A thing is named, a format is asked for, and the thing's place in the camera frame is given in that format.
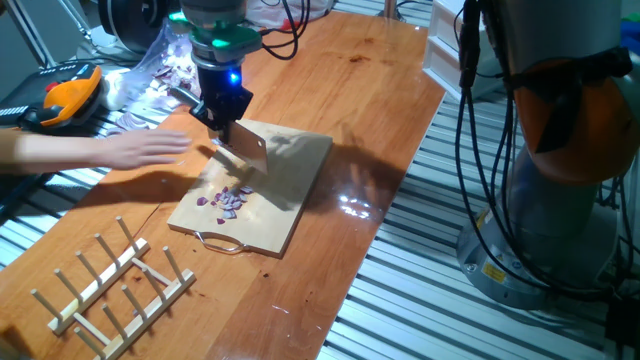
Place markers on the wooden cutting board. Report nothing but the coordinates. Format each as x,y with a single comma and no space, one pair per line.
285,190

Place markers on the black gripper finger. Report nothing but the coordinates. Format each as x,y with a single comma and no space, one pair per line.
207,116
244,104

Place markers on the white plastic shopping bag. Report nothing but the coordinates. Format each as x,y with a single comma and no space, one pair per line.
265,15

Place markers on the clear purple plastic bag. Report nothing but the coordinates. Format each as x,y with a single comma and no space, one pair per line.
165,75

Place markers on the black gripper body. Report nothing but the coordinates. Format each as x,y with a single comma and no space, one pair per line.
220,87

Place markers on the pile of onion slices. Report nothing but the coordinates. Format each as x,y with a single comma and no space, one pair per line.
130,122

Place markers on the person's forearm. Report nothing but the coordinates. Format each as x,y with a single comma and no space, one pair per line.
50,152

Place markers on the red onion half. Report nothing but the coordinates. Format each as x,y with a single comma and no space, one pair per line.
230,202

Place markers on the aluminium frame strut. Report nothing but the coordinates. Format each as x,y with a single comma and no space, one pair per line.
391,9
30,35

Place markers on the black filament spool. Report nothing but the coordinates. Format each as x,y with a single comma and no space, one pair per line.
132,22

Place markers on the blue plastic bag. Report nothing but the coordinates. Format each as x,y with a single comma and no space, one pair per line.
631,35

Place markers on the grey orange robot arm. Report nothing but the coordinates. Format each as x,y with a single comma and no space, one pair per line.
550,30

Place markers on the orange black teach pendant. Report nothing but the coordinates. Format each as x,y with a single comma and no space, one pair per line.
70,97

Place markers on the black keyboard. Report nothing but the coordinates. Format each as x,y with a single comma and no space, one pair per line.
20,190

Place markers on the wooden peg rack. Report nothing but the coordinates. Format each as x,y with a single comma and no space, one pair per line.
105,285

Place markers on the person's hand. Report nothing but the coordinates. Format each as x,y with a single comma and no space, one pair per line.
140,147

